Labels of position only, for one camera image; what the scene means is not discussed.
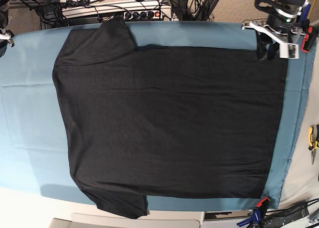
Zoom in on blue orange clamp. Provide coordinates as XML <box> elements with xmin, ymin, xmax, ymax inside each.
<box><xmin>237</xmin><ymin>197</ymin><xmax>271</xmax><ymax>228</ymax></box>

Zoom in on white power strip black sockets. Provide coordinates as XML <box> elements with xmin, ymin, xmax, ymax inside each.
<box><xmin>123</xmin><ymin>10</ymin><xmax>165</xmax><ymax>21</ymax></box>

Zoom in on left gripper silver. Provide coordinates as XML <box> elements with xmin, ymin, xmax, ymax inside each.
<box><xmin>241</xmin><ymin>20</ymin><xmax>299</xmax><ymax>60</ymax></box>

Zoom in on yellow handled pliers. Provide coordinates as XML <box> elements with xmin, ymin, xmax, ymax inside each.
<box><xmin>308</xmin><ymin>124</ymin><xmax>319</xmax><ymax>165</ymax></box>

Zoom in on black bag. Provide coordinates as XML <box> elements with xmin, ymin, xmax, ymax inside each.
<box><xmin>262</xmin><ymin>201</ymin><xmax>310</xmax><ymax>228</ymax></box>

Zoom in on black T-shirt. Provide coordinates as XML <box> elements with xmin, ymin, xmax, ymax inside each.
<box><xmin>53</xmin><ymin>17</ymin><xmax>288</xmax><ymax>219</ymax></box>

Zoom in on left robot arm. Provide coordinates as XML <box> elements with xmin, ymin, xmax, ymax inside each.
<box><xmin>241</xmin><ymin>0</ymin><xmax>319</xmax><ymax>60</ymax></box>

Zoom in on orange black clamp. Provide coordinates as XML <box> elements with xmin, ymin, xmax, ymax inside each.
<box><xmin>301</xmin><ymin>19</ymin><xmax>314</xmax><ymax>53</ymax></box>

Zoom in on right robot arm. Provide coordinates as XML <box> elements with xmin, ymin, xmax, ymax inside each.
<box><xmin>0</xmin><ymin>0</ymin><xmax>14</xmax><ymax>57</ymax></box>

